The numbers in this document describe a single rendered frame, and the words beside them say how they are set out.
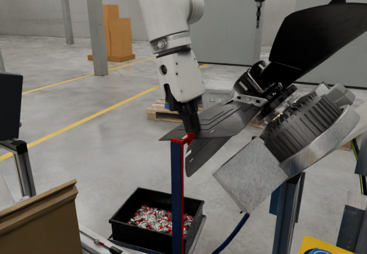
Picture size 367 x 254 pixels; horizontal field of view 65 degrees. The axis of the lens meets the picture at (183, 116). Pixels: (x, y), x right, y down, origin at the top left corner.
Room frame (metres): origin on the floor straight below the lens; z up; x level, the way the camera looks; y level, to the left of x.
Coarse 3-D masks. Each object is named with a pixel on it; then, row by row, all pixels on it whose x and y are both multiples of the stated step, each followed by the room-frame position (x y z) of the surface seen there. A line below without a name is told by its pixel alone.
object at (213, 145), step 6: (216, 138) 0.84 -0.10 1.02; (222, 138) 0.82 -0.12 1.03; (228, 138) 0.80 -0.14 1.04; (192, 144) 0.93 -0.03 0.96; (198, 144) 0.88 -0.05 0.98; (204, 144) 0.86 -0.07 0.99; (210, 144) 0.84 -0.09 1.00; (216, 144) 0.82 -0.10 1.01; (222, 144) 0.80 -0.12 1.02; (192, 150) 0.89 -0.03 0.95; (198, 150) 0.86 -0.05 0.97; (204, 150) 0.84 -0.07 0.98; (210, 150) 0.82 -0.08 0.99; (216, 150) 0.80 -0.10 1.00; (192, 156) 0.86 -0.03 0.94; (198, 156) 0.84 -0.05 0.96; (204, 156) 0.82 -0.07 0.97; (210, 156) 0.80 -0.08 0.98; (186, 162) 0.87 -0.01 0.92; (192, 162) 0.84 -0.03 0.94; (198, 162) 0.82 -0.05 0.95; (204, 162) 0.80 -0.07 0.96; (186, 168) 0.84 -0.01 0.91; (192, 168) 0.81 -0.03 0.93; (198, 168) 0.80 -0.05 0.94; (186, 174) 0.81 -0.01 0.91; (192, 174) 0.79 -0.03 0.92
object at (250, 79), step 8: (256, 64) 0.80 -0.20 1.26; (264, 64) 0.81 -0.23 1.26; (248, 72) 0.79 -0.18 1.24; (256, 72) 0.79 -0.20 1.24; (240, 80) 0.80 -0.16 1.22; (248, 80) 0.79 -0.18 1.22; (256, 80) 0.78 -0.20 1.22; (264, 80) 0.78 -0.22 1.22; (272, 80) 0.78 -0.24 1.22; (240, 88) 0.80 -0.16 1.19; (248, 88) 0.78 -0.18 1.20; (256, 88) 0.77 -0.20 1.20; (264, 88) 0.77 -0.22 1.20; (272, 88) 0.78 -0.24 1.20; (280, 88) 0.79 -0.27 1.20; (288, 88) 0.76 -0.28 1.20; (296, 88) 0.77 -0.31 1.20; (256, 96) 0.77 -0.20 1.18; (264, 96) 0.77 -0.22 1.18; (272, 96) 0.77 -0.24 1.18; (280, 96) 0.74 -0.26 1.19; (288, 96) 0.74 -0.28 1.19; (272, 104) 0.74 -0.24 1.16; (264, 112) 0.74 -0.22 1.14; (256, 120) 0.79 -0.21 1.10
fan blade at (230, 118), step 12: (216, 108) 0.70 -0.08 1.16; (228, 108) 0.69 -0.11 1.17; (240, 108) 0.68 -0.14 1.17; (252, 108) 0.68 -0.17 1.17; (204, 120) 0.64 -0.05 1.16; (216, 120) 0.62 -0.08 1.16; (228, 120) 0.61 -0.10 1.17; (240, 120) 0.60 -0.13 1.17; (168, 132) 0.66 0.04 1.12; (180, 132) 0.61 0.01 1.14; (204, 132) 0.56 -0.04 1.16; (216, 132) 0.54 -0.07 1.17; (228, 132) 0.53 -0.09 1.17
